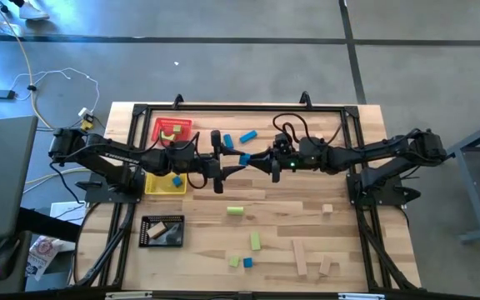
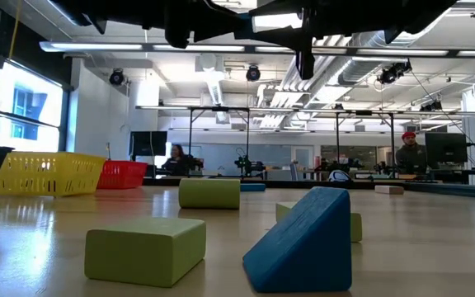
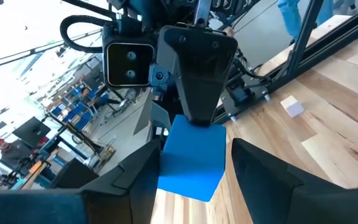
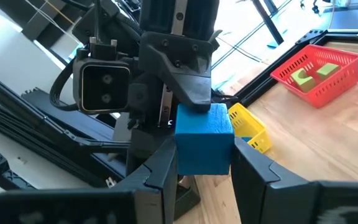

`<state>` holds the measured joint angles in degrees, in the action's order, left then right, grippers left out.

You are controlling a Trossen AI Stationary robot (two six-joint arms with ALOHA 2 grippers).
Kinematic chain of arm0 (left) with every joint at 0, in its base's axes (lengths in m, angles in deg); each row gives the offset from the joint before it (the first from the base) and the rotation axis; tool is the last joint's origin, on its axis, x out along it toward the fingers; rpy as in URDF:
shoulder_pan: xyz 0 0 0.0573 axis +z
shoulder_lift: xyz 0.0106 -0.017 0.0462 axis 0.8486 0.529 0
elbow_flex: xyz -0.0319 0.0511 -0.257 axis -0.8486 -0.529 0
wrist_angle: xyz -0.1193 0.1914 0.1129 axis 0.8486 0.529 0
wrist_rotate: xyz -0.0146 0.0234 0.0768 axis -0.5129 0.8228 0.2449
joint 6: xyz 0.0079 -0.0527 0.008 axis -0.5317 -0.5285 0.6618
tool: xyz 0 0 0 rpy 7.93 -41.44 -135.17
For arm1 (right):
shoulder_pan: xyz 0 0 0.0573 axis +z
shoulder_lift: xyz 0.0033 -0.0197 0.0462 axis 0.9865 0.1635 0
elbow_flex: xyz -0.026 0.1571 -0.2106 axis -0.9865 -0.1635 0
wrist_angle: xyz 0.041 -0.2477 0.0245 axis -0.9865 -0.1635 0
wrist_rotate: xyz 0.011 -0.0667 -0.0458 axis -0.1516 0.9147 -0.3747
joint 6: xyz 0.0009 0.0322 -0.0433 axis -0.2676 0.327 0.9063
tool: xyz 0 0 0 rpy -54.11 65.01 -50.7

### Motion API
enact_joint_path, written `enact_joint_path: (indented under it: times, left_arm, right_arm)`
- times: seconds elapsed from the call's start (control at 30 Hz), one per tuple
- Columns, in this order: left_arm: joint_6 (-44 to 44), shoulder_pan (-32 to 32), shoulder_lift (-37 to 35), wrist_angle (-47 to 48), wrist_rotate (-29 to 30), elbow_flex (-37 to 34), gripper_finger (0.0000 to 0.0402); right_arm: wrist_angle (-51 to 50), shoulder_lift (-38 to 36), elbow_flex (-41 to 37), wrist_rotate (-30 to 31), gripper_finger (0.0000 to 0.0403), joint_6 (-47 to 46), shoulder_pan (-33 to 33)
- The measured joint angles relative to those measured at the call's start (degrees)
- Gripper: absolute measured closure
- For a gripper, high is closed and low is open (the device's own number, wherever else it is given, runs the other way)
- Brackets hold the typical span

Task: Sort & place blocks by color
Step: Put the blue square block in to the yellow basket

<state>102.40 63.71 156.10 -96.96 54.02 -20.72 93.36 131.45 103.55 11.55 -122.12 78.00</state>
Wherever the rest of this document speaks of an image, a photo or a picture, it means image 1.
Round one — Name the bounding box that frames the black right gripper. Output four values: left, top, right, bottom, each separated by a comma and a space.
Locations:
249, 149, 304, 183

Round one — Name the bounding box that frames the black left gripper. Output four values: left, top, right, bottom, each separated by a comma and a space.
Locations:
197, 142, 246, 195

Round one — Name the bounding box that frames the short wooden block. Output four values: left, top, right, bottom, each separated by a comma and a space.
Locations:
146, 222, 168, 239
318, 255, 333, 277

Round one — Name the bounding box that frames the long wooden block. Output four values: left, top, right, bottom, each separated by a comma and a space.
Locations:
292, 239, 308, 277

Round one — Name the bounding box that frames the yellow plastic basket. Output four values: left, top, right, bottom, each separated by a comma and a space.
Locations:
143, 171, 188, 196

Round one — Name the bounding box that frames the red plastic basket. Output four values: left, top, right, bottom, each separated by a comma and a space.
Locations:
151, 117, 194, 147

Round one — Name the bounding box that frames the black plastic basket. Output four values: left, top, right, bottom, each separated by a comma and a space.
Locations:
138, 214, 186, 248

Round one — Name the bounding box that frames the white paper sheet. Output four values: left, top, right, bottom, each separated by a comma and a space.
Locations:
50, 201, 89, 222

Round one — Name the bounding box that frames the black desk support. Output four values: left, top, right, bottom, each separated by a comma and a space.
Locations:
17, 207, 81, 243

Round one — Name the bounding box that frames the printed paper bag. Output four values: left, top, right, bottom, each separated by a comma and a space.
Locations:
25, 235, 74, 281

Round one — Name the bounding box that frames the gray desk top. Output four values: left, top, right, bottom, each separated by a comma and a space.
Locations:
0, 115, 39, 243

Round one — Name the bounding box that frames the black computer mouse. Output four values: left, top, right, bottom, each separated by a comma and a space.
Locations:
0, 237, 21, 281

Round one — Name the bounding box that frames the person's foot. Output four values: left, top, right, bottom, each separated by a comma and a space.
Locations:
0, 20, 24, 38
17, 0, 51, 21

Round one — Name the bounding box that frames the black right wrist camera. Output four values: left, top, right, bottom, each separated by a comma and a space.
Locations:
274, 132, 292, 155

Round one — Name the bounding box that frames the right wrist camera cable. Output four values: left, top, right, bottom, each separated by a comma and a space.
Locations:
272, 112, 310, 141

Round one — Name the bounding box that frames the black aluminium table frame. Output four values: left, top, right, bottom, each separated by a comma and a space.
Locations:
72, 91, 423, 293

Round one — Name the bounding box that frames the white floor cable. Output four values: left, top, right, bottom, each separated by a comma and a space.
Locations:
9, 67, 100, 116

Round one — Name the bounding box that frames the silver metal bracket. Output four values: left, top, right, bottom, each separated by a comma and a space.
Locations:
337, 292, 386, 300
105, 291, 153, 300

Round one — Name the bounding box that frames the black floor cable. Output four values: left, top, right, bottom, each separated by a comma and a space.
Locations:
47, 162, 87, 208

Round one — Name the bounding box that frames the gray metal table frame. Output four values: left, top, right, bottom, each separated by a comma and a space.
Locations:
431, 114, 480, 245

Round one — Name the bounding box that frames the yellow floor cable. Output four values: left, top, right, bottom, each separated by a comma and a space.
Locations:
0, 2, 83, 134

